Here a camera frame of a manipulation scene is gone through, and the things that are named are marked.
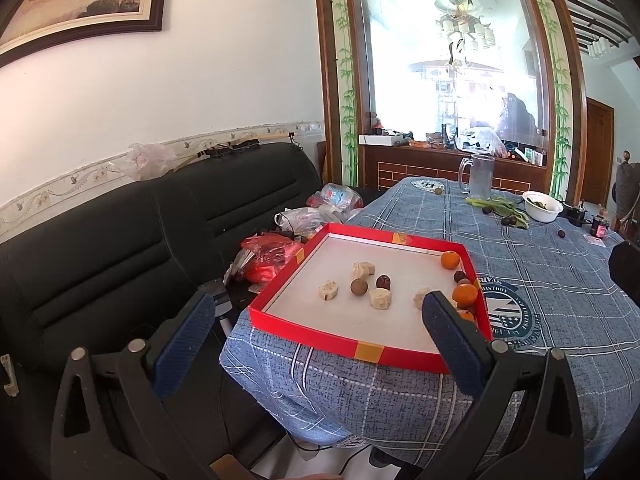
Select red cardboard tray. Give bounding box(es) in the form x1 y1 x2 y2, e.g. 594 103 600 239
248 223 494 375

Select white box on counter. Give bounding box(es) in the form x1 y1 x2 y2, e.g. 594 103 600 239
358 133 414 147

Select red plastic bag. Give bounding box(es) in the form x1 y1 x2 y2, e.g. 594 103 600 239
239 232 306 284

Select green leafy twigs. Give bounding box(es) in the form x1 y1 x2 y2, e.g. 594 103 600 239
465 197 532 231

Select plastic bag on counter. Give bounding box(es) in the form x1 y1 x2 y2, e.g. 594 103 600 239
464 127 509 157

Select brown wooden door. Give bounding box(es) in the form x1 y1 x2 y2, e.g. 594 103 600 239
582 97 615 209

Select black sofa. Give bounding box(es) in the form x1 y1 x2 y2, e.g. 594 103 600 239
0 141 362 480

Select wooden sticks on sofa back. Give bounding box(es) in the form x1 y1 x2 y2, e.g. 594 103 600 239
171 131 301 172

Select grey sack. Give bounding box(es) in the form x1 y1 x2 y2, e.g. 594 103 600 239
614 161 640 222

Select framed painting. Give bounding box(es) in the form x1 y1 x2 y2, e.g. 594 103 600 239
0 0 174 69

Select bamboo painted panel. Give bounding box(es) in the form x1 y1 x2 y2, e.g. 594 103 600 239
529 0 574 202
331 0 362 187

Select white plastic bag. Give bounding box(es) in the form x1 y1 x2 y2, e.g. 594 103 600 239
273 206 342 237

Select blue plaid tablecloth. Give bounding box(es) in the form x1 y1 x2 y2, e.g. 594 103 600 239
219 176 640 480

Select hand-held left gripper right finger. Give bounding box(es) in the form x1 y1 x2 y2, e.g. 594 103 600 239
421 290 586 480

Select white bowl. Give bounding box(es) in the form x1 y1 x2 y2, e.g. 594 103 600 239
522 190 565 224

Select white tag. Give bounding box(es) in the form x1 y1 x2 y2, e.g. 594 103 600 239
0 354 22 397

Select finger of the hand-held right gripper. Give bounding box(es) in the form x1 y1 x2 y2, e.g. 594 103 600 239
608 240 640 307

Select wooden counter partition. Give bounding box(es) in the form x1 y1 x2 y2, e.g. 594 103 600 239
359 144 552 197

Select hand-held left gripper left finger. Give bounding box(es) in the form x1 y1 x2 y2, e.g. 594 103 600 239
50 291 217 480

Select plastic bag with blue print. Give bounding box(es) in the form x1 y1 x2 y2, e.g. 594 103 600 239
306 183 364 222

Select black cable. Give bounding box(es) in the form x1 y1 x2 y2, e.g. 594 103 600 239
289 432 372 477

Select grey device on sofa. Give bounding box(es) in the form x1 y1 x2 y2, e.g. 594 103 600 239
196 279 234 334

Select black motor device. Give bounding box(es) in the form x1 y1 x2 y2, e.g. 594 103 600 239
562 200 589 226

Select clear glass pitcher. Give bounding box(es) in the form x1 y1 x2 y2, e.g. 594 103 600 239
457 153 496 200

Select clear plastic bag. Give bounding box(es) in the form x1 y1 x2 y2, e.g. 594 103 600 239
107 142 177 181

